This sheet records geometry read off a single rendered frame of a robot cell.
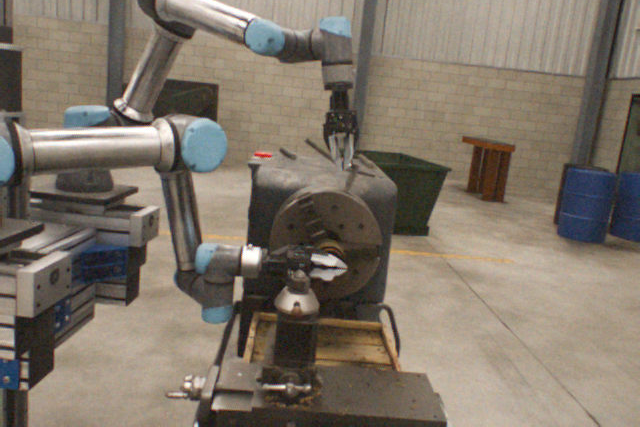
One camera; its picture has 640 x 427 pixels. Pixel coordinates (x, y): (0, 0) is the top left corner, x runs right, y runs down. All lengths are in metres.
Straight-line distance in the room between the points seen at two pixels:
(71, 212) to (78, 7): 10.64
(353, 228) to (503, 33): 10.98
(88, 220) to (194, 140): 0.56
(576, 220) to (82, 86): 9.23
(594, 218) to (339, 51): 6.60
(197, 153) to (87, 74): 10.89
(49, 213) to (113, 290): 0.28
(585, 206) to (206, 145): 6.77
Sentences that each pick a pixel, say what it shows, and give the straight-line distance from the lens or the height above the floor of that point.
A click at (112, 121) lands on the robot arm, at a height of 1.36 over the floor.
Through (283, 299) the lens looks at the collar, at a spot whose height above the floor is 1.14.
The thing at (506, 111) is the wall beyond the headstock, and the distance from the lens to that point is 12.30.
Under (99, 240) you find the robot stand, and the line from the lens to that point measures 1.64.
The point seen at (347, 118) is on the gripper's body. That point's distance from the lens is 1.31.
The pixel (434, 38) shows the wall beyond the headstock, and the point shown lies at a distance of 11.86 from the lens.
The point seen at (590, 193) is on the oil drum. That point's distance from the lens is 7.65.
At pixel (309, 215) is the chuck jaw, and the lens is 1.47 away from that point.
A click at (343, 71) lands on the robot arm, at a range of 1.32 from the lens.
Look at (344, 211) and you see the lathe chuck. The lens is 1.51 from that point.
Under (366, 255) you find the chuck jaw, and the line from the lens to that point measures 1.50.
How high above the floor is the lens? 1.49
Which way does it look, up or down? 11 degrees down
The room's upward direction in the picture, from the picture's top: 6 degrees clockwise
